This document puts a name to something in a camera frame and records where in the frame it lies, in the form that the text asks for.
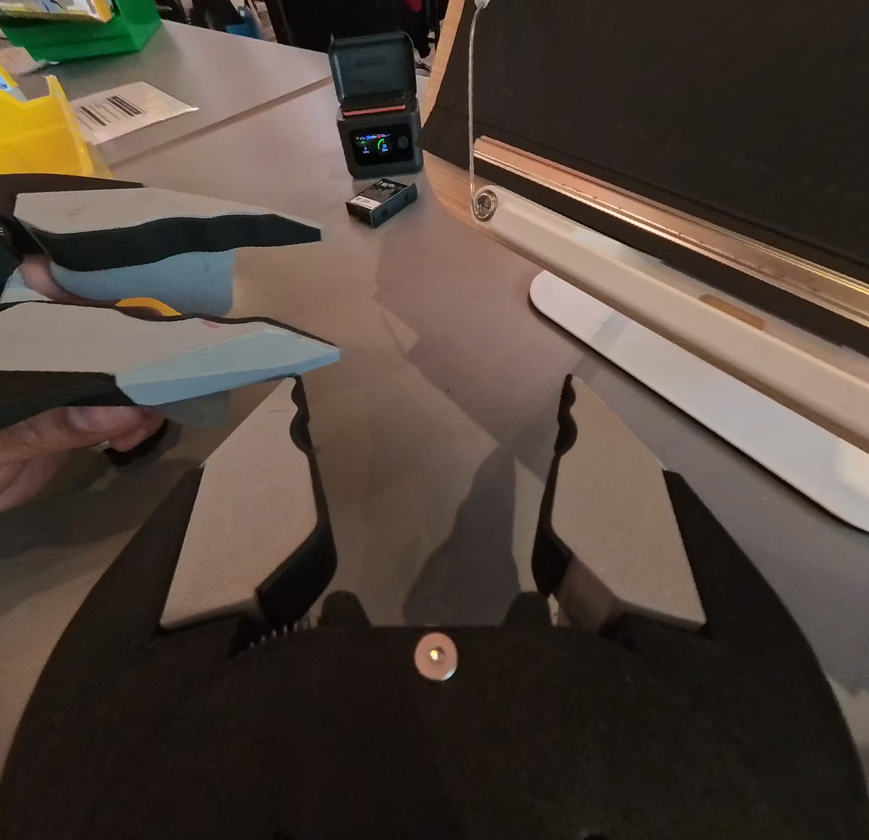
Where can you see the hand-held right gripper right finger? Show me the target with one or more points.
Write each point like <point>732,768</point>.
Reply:
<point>624,514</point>

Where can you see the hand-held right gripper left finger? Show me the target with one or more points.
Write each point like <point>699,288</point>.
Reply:
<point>237,514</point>

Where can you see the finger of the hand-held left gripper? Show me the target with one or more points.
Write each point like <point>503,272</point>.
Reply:
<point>136,205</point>
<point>170,348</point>

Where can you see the person's left hand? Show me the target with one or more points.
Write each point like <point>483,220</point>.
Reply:
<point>41,460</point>

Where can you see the white paper label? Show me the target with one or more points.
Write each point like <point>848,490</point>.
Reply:
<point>136,110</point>

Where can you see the yellow plastic bin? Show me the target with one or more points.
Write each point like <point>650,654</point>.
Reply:
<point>41,134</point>

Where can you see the green plastic bin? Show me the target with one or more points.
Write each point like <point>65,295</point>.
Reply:
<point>102,32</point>

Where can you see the wooden stand with white ledge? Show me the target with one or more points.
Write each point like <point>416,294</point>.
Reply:
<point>645,290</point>

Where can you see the small black battery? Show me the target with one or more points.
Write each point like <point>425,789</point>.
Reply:
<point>380,202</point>

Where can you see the dark grey battery charger case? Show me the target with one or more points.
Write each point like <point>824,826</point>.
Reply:
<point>380,148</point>

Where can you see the black board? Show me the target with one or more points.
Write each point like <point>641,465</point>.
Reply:
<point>679,73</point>

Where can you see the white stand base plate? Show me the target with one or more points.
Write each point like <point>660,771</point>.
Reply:
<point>679,392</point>

